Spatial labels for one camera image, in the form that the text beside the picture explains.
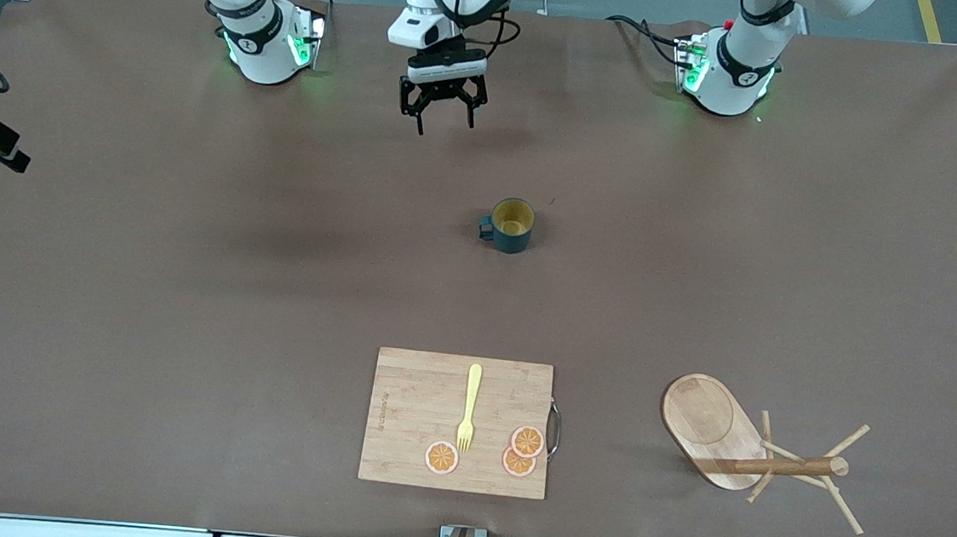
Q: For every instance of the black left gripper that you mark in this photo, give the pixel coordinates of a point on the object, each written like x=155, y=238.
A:
x=443, y=92

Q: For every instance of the teal mug yellow inside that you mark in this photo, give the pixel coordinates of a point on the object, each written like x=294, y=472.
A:
x=512, y=224

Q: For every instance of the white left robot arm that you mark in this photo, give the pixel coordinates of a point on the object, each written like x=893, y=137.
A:
x=750, y=68

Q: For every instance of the wooden mug tree rack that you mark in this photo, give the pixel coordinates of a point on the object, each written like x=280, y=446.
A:
x=705, y=423

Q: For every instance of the yellow plastic fork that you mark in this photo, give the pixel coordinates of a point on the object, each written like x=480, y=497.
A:
x=471, y=396

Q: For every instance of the bamboo cutting board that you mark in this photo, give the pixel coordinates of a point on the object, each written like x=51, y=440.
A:
x=415, y=417

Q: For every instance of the orange slice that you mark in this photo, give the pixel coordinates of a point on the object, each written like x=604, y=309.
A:
x=442, y=458
x=514, y=466
x=527, y=440

